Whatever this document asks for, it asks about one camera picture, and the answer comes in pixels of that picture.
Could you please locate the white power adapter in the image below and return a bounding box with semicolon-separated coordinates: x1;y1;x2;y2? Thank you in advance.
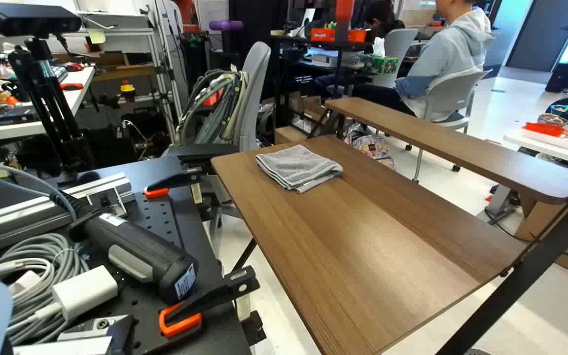
52;265;119;321

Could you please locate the grey towel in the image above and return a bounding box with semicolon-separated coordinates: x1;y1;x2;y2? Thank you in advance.
256;144;344;193

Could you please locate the white chair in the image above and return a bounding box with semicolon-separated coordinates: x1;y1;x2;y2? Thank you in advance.
373;28;419;90

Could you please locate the blue-grey cable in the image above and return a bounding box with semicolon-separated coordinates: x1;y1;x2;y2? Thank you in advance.
0;165;78;221

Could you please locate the coil of grey cable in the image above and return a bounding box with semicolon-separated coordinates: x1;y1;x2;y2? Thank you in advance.
0;233;90;346

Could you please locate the camera on tripod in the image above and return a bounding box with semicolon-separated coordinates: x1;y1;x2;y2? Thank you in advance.
0;1;95;173

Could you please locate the metal shelf rack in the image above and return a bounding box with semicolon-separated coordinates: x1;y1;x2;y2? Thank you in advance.
74;9;184;144

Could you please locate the metal bracket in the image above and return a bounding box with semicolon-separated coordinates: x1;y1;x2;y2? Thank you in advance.
13;315;135;355

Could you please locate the orange tray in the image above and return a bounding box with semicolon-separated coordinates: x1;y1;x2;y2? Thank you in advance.
521;122;566;138

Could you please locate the person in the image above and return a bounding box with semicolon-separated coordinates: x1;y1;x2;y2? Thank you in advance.
353;0;495;122
363;0;406;41

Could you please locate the aluminium rail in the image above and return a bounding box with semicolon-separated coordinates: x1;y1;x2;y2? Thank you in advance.
0;173;132;258

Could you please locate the colourful bag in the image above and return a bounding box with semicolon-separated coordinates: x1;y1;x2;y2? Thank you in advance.
344;123;396;171

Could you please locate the orange box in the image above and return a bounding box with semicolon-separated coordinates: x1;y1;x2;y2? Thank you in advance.
310;28;367;43

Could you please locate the grey office chair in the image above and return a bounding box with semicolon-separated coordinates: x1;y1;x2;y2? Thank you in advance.
165;41;272;159

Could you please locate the black orange clamp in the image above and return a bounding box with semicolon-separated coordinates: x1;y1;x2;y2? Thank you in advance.
158;266;260;340
143;167;206;200

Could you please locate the dark door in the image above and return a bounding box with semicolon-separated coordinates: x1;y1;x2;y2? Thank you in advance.
505;0;568;72

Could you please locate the white table with clutter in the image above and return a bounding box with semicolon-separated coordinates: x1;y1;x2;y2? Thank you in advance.
0;48;97;145

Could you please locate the green tissue box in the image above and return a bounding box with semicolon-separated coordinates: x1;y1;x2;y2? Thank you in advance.
360;37;399;75

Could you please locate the black box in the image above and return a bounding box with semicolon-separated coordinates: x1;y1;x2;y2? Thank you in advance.
545;62;568;93

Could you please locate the grey green backpack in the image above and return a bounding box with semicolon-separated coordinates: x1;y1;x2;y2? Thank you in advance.
176;69;250;146

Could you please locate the purple foam roller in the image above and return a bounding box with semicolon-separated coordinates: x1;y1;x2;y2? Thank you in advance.
209;20;245;33

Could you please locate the small cardboard box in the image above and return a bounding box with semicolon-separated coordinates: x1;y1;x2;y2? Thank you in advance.
274;126;310;145

